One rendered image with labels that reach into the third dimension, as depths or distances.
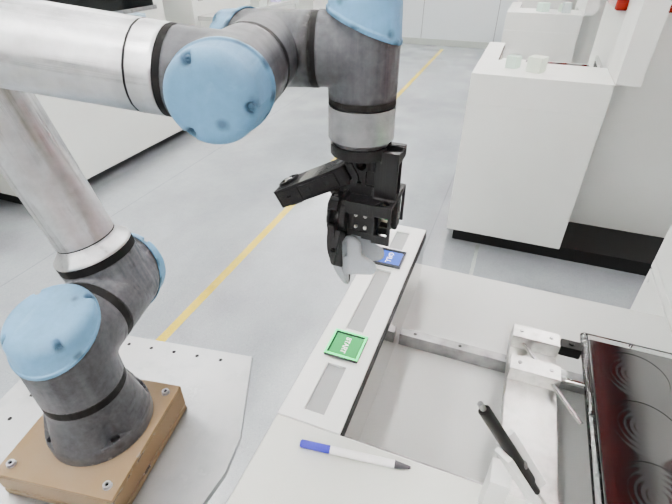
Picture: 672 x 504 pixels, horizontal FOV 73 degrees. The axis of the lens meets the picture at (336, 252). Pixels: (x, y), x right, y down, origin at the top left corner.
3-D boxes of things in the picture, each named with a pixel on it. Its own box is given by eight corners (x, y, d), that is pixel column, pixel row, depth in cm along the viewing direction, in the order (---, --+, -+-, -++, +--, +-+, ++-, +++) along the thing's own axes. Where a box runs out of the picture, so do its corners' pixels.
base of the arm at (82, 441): (28, 466, 65) (-3, 426, 60) (79, 381, 78) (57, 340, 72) (131, 467, 65) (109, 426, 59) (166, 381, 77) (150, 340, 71)
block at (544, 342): (555, 344, 84) (560, 333, 82) (556, 357, 81) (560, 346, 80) (510, 333, 86) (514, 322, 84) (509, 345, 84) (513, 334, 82)
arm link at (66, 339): (14, 411, 61) (-36, 342, 53) (73, 338, 72) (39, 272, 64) (96, 420, 60) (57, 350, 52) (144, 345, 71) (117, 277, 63)
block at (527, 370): (556, 376, 78) (561, 365, 76) (556, 392, 75) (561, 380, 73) (507, 363, 80) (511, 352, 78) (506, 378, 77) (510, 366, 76)
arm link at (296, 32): (184, 17, 40) (305, 19, 39) (226, 0, 49) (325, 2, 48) (200, 105, 45) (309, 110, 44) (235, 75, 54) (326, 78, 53)
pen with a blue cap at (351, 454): (411, 461, 55) (301, 437, 58) (410, 469, 54) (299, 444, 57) (410, 466, 56) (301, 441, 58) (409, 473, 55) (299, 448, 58)
